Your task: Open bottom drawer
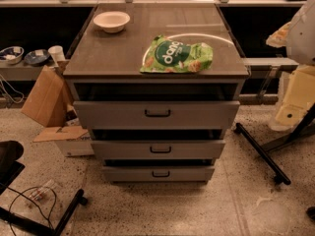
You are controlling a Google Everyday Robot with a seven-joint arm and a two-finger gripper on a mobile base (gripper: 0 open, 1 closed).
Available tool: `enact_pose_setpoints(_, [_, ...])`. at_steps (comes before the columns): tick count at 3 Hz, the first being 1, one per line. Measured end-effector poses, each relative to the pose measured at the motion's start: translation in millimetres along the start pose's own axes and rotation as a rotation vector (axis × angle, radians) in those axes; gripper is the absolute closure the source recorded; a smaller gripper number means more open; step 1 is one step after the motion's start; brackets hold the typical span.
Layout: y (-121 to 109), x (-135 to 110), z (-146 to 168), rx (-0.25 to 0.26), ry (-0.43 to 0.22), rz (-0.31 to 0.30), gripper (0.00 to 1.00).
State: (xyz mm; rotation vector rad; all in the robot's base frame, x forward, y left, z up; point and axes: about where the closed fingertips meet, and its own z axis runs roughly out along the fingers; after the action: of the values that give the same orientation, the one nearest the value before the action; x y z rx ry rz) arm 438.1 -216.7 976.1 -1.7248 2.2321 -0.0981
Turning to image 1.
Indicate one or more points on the grey drawer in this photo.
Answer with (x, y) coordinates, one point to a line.
(156, 115)
(158, 149)
(158, 174)

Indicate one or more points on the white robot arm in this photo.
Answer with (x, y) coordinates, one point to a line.
(298, 38)

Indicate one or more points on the grey drawer cabinet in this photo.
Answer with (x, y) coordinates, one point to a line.
(106, 67)

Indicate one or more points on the green snack bag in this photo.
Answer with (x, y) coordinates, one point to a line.
(166, 55)

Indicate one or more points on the white cardboard box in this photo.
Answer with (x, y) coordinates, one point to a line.
(71, 140)

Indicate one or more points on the white bowl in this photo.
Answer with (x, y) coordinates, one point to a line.
(112, 22)

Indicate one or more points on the brown cardboard box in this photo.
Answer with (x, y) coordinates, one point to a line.
(49, 100)

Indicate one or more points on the white paper cup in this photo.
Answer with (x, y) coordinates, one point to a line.
(56, 53)

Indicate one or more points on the dark blue bowl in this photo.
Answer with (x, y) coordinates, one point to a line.
(37, 57)

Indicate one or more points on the clear plastic bag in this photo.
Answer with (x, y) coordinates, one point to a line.
(39, 193)

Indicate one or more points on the black chair seat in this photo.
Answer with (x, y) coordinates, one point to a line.
(10, 168)

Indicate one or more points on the blue patterned bowl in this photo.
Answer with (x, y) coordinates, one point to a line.
(11, 55)

